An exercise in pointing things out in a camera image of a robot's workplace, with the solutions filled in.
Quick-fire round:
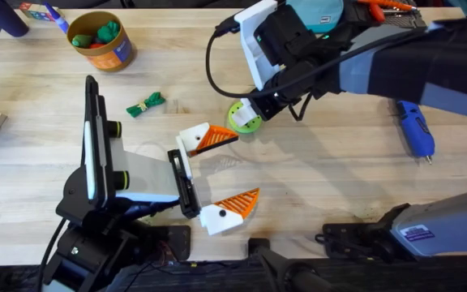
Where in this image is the orange handled tool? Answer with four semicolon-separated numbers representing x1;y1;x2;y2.
357;0;419;24

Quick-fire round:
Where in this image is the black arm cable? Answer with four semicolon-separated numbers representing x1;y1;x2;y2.
204;15;314;122
34;217;69;292

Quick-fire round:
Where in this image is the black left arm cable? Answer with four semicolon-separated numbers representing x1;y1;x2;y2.
34;217;69;292

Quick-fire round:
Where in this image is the green disc with holes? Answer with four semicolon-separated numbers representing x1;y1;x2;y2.
228;101;263;135

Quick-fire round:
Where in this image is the dark blue cylinder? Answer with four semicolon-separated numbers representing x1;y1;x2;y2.
0;0;30;38

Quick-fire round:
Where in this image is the blue electric screwdriver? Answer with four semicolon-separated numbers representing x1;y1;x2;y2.
395;100;436;165

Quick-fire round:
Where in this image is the green vegetable toy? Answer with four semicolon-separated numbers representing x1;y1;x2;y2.
126;91;166;118

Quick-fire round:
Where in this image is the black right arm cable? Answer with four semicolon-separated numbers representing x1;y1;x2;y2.
204;15;314;122

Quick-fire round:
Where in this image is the brown tub with toys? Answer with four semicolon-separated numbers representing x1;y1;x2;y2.
66;11;136;73

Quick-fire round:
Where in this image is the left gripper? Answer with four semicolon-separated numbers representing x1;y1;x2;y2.
56;120;261;237

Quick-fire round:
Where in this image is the colourful small box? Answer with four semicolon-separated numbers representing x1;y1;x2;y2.
18;2;66;23

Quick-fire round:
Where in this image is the black left wrist plate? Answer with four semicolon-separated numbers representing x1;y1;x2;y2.
83;75;110;210

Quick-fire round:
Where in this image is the white right wrist plate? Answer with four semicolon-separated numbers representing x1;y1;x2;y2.
234;0;280;91

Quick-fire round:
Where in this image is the black camera post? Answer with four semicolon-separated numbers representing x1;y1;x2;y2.
247;237;340;292

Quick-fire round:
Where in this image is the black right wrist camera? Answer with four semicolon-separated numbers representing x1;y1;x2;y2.
257;4;318;68

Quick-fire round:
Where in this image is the blue and white glue tube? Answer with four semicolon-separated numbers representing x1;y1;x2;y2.
42;2;71;35

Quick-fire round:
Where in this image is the teal soft bag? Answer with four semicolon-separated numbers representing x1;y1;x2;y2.
285;0;345;34

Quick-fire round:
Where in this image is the black flat tray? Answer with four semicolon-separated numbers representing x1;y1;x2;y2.
379;7;428;30

